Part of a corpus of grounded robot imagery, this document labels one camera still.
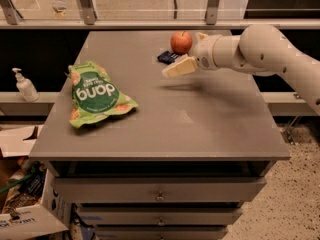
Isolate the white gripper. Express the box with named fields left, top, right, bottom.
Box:
left=162, top=32, right=221, bottom=78

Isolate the dark blue rxbar wrapper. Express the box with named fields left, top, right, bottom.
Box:
left=157, top=50, right=180, bottom=65

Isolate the green chip bag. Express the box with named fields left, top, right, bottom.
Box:
left=68, top=61, right=138, bottom=129

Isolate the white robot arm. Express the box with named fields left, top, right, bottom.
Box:
left=162, top=25, right=320, bottom=114

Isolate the red apple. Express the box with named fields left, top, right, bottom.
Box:
left=170, top=31, right=193, bottom=54

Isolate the grey drawer cabinet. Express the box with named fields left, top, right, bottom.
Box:
left=31, top=31, right=289, bottom=240

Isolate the top drawer knob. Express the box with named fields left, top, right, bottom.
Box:
left=155, top=191, right=165, bottom=202

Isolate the drawer knob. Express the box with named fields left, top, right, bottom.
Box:
left=157, top=218, right=166, bottom=227
left=155, top=191, right=165, bottom=202

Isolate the white pump bottle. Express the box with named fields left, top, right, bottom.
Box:
left=12, top=68, right=39, bottom=102

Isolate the middle drawer knob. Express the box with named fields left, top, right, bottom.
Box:
left=157, top=218, right=166, bottom=227

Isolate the flat white cardboard sheet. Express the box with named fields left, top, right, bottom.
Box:
left=0, top=125, right=43, bottom=157

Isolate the white cardboard box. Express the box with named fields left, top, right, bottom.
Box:
left=0, top=170, right=71, bottom=240

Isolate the metal railing post right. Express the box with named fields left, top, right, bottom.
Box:
left=205, top=0, right=220, bottom=25

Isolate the metal railing post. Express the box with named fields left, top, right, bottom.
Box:
left=205, top=0, right=220, bottom=25
left=0, top=0, right=23, bottom=25
left=78, top=0, right=97, bottom=25

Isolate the metal railing post far left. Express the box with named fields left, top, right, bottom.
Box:
left=0, top=0, right=23, bottom=25

